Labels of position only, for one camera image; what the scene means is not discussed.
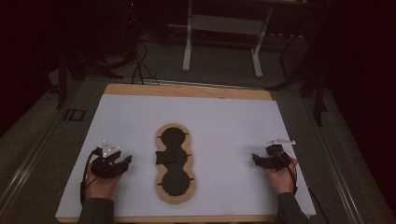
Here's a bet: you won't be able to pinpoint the person's right hand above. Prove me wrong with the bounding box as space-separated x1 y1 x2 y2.
263 157 299 195

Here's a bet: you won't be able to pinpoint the person's left hand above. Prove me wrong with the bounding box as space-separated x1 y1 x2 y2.
84 162 123 200

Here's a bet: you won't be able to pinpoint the white metal stand frame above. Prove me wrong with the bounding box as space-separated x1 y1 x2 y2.
181 0 275 78

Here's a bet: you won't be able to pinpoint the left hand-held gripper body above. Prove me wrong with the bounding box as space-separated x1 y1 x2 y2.
91 140 125 180

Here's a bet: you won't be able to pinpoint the wooden figure-eight board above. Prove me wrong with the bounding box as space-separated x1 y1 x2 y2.
154 122 197 205

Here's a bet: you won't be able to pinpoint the white work board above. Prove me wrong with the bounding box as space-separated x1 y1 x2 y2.
55 93 317 218

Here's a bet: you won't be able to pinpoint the black stand with angled legs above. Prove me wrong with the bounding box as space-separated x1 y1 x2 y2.
55 46 124 110

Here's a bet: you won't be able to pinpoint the black floor cables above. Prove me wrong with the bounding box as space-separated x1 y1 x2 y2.
130 40 162 87

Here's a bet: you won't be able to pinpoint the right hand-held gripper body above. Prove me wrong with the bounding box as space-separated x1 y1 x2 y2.
265 138 297 172

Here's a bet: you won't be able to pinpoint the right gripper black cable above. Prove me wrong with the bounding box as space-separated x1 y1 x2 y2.
279 151 331 224

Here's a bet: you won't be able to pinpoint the metal floor rail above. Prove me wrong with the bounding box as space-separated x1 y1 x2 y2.
306 99 365 224
0 118 64 213

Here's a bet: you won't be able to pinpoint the black stand with long legs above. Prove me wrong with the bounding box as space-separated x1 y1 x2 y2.
264 31 330 127

